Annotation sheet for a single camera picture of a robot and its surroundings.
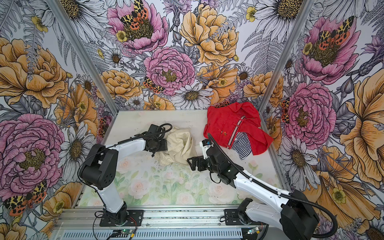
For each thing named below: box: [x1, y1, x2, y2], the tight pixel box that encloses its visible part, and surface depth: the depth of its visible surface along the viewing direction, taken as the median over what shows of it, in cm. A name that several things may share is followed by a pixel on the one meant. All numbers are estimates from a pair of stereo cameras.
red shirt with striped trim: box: [203, 102, 274, 156], surface depth 107 cm
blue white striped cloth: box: [231, 132, 252, 160], surface depth 104 cm
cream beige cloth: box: [155, 128, 198, 166], surface depth 93 cm
